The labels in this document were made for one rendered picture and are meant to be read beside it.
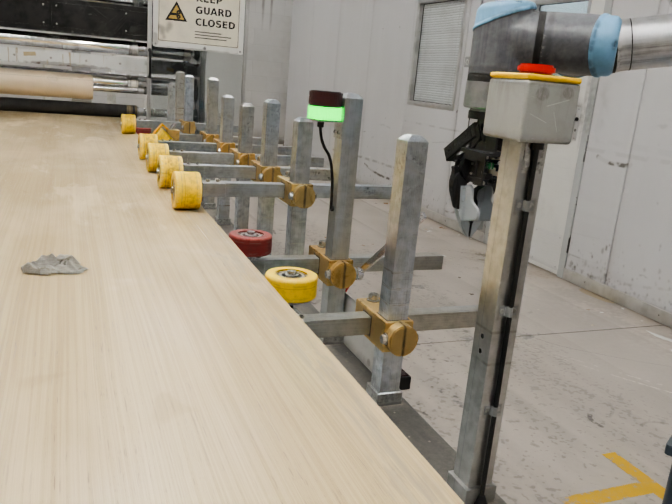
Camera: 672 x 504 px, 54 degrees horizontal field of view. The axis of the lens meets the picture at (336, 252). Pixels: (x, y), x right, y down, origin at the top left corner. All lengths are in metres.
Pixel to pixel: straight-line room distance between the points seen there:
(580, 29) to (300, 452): 0.77
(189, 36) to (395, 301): 2.82
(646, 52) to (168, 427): 0.96
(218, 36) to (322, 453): 3.27
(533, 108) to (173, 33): 3.06
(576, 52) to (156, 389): 0.77
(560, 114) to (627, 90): 3.72
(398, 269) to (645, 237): 3.36
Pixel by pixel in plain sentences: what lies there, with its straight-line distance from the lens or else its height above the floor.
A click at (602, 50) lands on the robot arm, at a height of 1.27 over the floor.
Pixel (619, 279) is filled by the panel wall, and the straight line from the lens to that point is 4.44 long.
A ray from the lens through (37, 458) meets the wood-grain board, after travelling 0.57.
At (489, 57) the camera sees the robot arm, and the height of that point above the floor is 1.25.
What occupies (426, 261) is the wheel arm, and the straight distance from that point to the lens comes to 1.38.
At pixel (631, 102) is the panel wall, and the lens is 4.44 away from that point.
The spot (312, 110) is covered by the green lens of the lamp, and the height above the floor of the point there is 1.14.
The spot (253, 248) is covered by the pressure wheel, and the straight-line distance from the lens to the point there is 1.20.
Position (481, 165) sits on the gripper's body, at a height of 1.08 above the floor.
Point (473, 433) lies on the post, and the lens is 0.85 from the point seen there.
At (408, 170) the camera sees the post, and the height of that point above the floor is 1.08.
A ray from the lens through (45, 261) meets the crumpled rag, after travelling 1.02.
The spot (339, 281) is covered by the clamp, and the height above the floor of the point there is 0.84.
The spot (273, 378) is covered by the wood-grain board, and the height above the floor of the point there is 0.90.
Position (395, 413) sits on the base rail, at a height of 0.70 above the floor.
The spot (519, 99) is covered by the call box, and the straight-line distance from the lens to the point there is 0.73.
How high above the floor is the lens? 1.20
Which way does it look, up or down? 15 degrees down
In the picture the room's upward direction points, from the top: 5 degrees clockwise
